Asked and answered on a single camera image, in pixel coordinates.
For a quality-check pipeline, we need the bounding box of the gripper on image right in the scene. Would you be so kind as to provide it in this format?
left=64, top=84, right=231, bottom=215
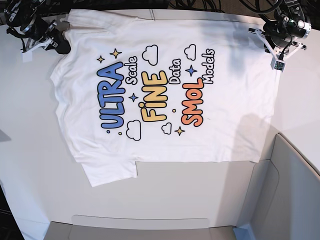
left=248, top=21, right=308, bottom=61

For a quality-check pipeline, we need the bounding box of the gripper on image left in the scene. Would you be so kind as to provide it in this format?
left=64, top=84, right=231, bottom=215
left=19, top=18, right=71, bottom=55

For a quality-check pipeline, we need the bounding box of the white printed t-shirt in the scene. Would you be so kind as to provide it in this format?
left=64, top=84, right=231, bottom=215
left=50, top=9, right=280, bottom=187

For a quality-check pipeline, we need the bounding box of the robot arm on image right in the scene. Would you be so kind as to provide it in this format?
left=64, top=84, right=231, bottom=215
left=248, top=0, right=312, bottom=61

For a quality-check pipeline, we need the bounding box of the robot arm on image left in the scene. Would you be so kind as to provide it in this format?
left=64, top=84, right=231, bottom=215
left=3, top=0, right=71, bottom=55

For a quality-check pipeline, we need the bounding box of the grey side panel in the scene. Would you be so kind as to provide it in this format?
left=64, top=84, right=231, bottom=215
left=233, top=133, right=320, bottom=240

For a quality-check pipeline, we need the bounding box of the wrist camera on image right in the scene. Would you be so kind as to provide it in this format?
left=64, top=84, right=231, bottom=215
left=270, top=58, right=286, bottom=72

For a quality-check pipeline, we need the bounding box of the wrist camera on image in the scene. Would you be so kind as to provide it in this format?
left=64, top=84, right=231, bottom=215
left=270, top=58, right=286, bottom=72
left=21, top=51, right=33, bottom=63

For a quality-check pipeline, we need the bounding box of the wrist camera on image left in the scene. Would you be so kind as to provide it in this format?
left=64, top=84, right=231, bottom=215
left=21, top=51, right=33, bottom=63

